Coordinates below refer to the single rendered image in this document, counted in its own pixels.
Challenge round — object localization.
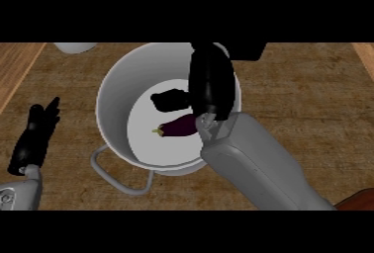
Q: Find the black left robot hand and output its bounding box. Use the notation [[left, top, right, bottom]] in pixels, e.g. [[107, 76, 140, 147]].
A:
[[5, 96, 61, 177]]

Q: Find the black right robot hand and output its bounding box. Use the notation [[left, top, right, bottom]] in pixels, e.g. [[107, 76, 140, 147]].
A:
[[149, 42, 236, 122]]

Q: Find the purple eggplant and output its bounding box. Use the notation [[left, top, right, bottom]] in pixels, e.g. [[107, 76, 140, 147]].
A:
[[152, 114, 199, 138]]

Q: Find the black box-shaped object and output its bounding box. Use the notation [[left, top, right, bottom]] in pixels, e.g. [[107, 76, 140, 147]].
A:
[[223, 42, 268, 62]]

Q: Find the white round container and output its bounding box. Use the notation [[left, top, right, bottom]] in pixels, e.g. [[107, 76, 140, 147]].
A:
[[53, 42, 97, 54]]

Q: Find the reddish brown wooden object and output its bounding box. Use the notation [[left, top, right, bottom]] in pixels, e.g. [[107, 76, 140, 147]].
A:
[[332, 188, 374, 211]]

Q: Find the white pot with handle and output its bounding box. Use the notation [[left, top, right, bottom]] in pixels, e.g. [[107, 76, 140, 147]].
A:
[[88, 42, 242, 196]]

